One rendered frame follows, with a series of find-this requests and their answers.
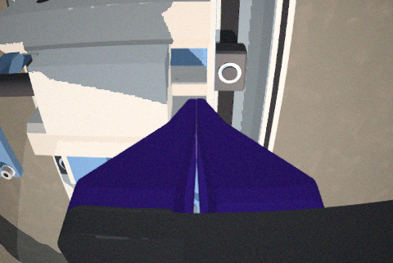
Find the grey rectangular block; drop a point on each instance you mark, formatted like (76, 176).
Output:
(119, 91)

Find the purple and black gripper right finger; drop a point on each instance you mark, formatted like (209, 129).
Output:
(242, 175)

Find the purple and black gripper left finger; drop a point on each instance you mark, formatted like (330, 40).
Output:
(152, 173)

